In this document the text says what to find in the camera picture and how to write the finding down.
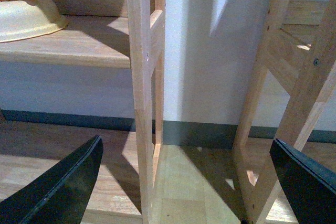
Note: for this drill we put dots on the left wooden shelf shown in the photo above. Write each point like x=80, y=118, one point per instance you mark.
x=101, y=75

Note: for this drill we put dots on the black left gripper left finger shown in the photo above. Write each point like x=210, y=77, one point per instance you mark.
x=61, y=194

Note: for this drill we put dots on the cream plastic bowl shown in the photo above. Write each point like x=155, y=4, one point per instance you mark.
x=24, y=19

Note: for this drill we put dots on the tall wooden shelf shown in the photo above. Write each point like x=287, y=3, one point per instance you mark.
x=307, y=75

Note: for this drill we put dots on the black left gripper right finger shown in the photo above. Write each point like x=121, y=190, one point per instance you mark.
x=309, y=186

